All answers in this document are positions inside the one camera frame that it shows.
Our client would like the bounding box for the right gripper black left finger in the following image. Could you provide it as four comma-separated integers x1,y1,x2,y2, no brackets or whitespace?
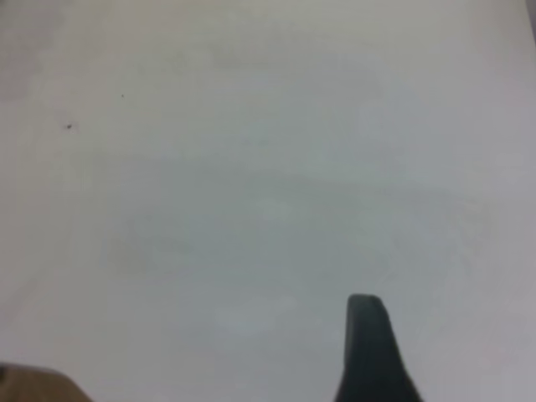
0,362,95,402

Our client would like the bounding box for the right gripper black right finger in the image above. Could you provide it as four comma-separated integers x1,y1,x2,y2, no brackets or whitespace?
332,294,425,402

